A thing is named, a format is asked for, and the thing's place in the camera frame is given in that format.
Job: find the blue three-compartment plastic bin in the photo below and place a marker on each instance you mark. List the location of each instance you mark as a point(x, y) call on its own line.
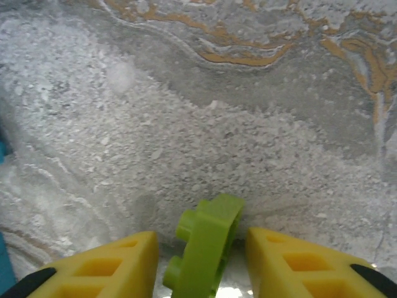
point(4, 264)

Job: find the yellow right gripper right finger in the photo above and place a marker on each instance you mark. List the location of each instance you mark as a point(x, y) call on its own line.
point(279, 273)

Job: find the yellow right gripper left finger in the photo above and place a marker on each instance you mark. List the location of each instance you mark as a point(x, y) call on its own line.
point(124, 273)

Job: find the small green lego brick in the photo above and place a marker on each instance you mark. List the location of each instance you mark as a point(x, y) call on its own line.
point(204, 248)

